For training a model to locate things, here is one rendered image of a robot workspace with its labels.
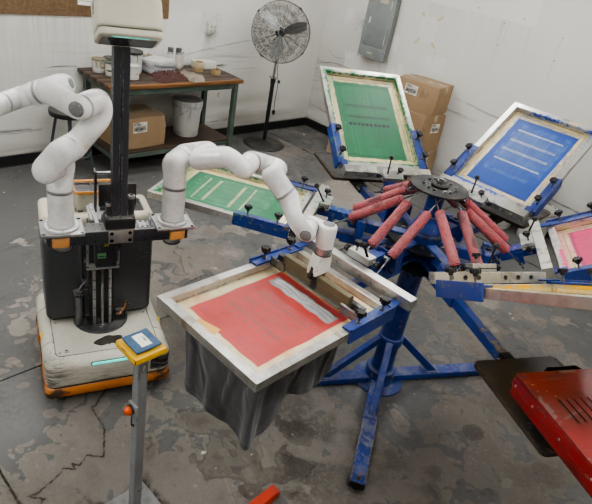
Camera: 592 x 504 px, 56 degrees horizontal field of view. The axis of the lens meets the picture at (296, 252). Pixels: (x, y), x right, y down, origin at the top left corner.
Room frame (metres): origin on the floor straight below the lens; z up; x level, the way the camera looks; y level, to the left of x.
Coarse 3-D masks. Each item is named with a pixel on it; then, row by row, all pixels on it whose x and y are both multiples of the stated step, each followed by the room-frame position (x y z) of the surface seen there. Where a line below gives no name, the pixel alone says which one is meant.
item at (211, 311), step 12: (276, 276) 2.10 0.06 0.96; (288, 276) 2.12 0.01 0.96; (240, 288) 1.95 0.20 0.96; (252, 288) 1.97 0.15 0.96; (276, 288) 2.01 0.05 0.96; (300, 288) 2.05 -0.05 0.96; (216, 300) 1.84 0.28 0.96; (228, 300) 1.85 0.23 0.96; (288, 300) 1.94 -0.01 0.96; (204, 312) 1.74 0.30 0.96; (216, 312) 1.76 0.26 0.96; (228, 312) 1.77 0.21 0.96; (216, 324) 1.69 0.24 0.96; (228, 324) 1.70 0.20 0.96; (240, 324) 1.71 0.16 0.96
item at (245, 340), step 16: (320, 304) 1.95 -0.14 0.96; (320, 320) 1.84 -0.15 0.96; (336, 320) 1.86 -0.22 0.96; (224, 336) 1.62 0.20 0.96; (240, 336) 1.64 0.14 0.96; (256, 336) 1.66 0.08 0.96; (304, 336) 1.72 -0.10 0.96; (240, 352) 1.55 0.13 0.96; (256, 352) 1.57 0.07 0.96; (272, 352) 1.59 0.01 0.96
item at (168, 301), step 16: (304, 256) 2.27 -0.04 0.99; (224, 272) 2.00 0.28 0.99; (240, 272) 2.02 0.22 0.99; (256, 272) 2.10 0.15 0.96; (336, 272) 2.18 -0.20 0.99; (192, 288) 1.84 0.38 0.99; (208, 288) 1.89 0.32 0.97; (352, 288) 2.08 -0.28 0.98; (160, 304) 1.73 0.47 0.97; (176, 304) 1.71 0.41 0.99; (368, 304) 2.02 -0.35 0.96; (176, 320) 1.66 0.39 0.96; (192, 320) 1.64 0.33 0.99; (208, 336) 1.56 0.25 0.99; (336, 336) 1.71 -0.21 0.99; (224, 352) 1.50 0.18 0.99; (304, 352) 1.58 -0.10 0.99; (320, 352) 1.62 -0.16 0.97; (240, 368) 1.43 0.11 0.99; (272, 368) 1.46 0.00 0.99; (288, 368) 1.49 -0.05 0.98; (256, 384) 1.37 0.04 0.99
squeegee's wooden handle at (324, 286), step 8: (288, 256) 2.12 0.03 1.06; (288, 264) 2.11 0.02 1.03; (296, 264) 2.08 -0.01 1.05; (304, 264) 2.08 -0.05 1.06; (296, 272) 2.07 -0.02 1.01; (304, 272) 2.05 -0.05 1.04; (304, 280) 2.04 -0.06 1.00; (320, 280) 1.99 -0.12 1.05; (328, 280) 1.99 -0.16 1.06; (320, 288) 1.98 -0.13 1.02; (328, 288) 1.96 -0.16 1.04; (336, 288) 1.94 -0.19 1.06; (328, 296) 1.95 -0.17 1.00; (336, 296) 1.93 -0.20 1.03; (344, 296) 1.90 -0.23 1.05; (352, 296) 1.90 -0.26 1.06; (344, 304) 1.90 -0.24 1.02
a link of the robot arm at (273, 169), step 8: (256, 152) 2.14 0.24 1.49; (264, 160) 2.13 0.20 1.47; (272, 160) 2.11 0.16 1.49; (280, 160) 2.11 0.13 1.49; (264, 168) 2.05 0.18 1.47; (272, 168) 2.03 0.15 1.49; (280, 168) 2.05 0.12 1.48; (264, 176) 2.01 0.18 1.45; (272, 176) 2.01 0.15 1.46; (280, 176) 2.02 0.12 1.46; (272, 184) 2.01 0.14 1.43; (280, 184) 2.01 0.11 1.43; (288, 184) 2.02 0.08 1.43; (272, 192) 2.02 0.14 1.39; (280, 192) 2.00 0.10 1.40
